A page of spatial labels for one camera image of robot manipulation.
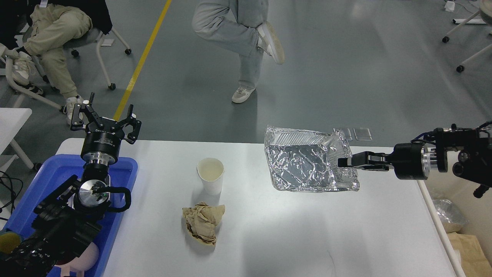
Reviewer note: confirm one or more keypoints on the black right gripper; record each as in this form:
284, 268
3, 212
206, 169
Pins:
410, 161

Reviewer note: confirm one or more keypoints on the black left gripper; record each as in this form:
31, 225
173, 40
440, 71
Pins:
102, 147

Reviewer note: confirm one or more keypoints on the aluminium foil container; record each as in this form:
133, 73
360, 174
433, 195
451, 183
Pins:
307, 161

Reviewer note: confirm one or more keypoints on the white paper cup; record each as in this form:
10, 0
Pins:
211, 171

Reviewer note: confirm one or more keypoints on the brown paper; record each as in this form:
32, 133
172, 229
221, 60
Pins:
202, 220
472, 258

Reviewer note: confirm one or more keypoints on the pink ceramic mug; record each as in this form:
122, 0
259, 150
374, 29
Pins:
79, 265

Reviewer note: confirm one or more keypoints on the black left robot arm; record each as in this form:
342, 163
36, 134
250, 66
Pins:
66, 220

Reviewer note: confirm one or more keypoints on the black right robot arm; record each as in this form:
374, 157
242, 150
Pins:
474, 148

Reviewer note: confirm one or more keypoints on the clear plastic floor plate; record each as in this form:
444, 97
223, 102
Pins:
347, 132

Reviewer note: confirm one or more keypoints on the blue plastic tray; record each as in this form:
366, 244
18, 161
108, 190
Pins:
56, 170

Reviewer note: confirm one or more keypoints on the white plastic bin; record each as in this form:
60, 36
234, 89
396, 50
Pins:
476, 210

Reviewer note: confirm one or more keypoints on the grey office chair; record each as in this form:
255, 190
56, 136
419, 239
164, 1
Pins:
93, 36

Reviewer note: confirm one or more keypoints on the white side table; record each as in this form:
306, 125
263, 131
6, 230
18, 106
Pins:
11, 121

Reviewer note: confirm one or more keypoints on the crumpled clear plastic bag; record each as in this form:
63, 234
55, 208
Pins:
450, 215

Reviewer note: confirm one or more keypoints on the seated person in khaki trousers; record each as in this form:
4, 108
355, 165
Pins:
54, 23

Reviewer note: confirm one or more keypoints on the brown paper in bin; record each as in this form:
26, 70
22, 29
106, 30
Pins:
472, 258

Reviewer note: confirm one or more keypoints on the dark teal mug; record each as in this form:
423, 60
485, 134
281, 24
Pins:
9, 241

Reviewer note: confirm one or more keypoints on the standing person in light jeans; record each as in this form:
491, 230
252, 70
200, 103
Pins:
240, 26

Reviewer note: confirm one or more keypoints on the white wheeled stand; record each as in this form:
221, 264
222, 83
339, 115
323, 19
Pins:
469, 35

